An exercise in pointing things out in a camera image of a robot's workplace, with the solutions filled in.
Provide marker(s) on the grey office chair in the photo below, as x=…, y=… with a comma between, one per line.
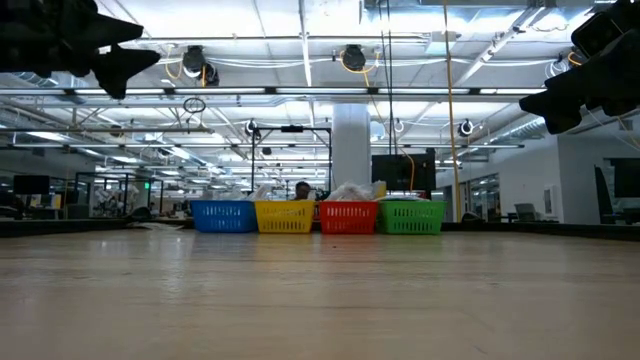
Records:
x=525, y=210

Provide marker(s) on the black desk monitor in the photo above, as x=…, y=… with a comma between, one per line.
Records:
x=31, y=184

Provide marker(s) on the black monitor on stand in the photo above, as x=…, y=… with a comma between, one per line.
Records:
x=402, y=172

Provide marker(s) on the black wall monitor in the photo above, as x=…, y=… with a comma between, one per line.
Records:
x=627, y=177

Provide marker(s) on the white building column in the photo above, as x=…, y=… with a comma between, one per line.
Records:
x=351, y=150

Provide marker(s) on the yellow plastic basket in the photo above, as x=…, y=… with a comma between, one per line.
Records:
x=284, y=216

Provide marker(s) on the bagged white cotton balls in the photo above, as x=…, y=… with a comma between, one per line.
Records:
x=355, y=191

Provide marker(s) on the red plastic basket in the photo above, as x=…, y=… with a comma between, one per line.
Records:
x=348, y=215

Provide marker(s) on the blue plastic basket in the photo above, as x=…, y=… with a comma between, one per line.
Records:
x=222, y=216

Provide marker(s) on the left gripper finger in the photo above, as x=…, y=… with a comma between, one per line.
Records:
x=107, y=31
x=125, y=61

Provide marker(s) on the person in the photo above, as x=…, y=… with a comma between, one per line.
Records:
x=302, y=190

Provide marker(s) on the silver ceiling duct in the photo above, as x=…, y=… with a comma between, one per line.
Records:
x=502, y=134

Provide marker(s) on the yellow background object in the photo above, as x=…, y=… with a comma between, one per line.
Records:
x=380, y=189

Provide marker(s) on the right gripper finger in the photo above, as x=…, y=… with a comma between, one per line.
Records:
x=555, y=107
x=567, y=80

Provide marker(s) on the green plastic basket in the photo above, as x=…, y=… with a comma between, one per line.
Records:
x=411, y=216

